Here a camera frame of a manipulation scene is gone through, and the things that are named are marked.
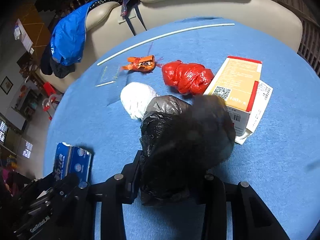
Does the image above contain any blue blanket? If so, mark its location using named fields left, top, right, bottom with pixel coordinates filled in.
left=42, top=17, right=320, bottom=240

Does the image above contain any white paper leaflet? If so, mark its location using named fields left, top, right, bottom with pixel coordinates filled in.
left=234, top=79, right=273, bottom=145

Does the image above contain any framed wall picture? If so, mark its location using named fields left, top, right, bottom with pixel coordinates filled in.
left=0, top=76, right=13, bottom=94

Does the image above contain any black plastic bag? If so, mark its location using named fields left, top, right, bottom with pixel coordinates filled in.
left=139, top=95, right=236, bottom=207

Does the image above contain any yellow wooden cabinet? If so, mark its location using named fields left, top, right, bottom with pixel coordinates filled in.
left=15, top=2, right=52, bottom=55

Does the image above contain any orange crumpled wrapper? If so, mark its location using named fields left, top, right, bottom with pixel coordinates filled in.
left=121, top=54, right=156, bottom=73

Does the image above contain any thin white plastic tube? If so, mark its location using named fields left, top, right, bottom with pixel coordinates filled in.
left=97, top=23, right=235, bottom=67

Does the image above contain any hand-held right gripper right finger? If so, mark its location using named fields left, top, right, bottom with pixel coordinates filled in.
left=192, top=172, right=284, bottom=240

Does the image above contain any clear blister pack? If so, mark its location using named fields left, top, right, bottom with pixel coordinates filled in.
left=96, top=65, right=120, bottom=87

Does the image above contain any beige leather sofa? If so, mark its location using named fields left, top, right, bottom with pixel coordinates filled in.
left=39, top=0, right=303, bottom=93

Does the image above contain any dark garment with straps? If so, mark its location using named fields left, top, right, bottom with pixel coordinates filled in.
left=120, top=0, right=147, bottom=36

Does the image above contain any blue jacket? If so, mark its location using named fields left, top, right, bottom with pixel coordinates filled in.
left=40, top=0, right=92, bottom=78

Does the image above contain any blue cardboard box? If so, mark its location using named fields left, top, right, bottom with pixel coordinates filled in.
left=53, top=142, right=93, bottom=182

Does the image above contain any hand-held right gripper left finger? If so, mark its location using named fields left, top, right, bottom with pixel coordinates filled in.
left=57, top=150, right=144, bottom=240

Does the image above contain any white plastic bag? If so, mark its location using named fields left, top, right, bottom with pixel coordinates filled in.
left=120, top=82, right=159, bottom=120

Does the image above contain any red plastic bag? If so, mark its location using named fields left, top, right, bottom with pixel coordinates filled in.
left=161, top=60, right=215, bottom=95

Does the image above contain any red plastic stool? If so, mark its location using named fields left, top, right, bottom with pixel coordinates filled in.
left=41, top=81, right=63, bottom=120

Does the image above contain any yellow medicine box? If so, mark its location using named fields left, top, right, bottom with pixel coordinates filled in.
left=203, top=56, right=263, bottom=137

